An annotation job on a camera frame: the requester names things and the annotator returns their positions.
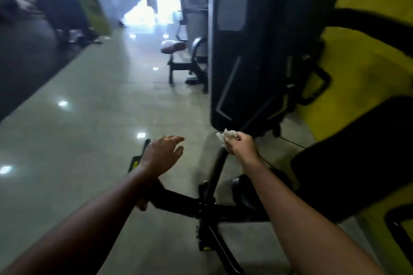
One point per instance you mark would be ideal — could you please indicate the black lever row machine frame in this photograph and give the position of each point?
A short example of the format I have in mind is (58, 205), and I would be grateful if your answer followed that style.
(180, 65)

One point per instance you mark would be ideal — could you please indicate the person's right forearm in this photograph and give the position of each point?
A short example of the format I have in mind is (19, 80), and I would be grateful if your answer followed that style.
(306, 229)

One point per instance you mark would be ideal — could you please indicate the black back pad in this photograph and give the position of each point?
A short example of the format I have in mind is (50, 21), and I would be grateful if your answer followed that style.
(355, 162)

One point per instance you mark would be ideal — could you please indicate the person's left forearm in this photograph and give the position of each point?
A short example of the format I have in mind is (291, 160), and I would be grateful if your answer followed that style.
(80, 226)

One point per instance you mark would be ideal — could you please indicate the black round seat pad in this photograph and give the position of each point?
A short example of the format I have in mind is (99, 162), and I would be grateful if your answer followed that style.
(245, 191)

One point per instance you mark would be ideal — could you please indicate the black machine base frame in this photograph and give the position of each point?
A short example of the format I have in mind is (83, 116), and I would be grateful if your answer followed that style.
(180, 202)

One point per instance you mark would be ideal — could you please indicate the dark weight stack housing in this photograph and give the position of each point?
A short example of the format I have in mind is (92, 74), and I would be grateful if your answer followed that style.
(264, 59)

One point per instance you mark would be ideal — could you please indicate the person's left hand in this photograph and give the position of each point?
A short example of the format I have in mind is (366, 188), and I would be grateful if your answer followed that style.
(161, 155)

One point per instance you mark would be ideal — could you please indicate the white cleaning wipe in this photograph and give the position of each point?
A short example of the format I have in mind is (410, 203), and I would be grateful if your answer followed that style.
(226, 134)

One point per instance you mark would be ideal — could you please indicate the person's right hand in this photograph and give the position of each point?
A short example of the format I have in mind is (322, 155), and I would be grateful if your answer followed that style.
(245, 149)

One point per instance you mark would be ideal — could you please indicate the maroon seat pad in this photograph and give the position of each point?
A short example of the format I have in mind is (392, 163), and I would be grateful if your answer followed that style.
(174, 46)

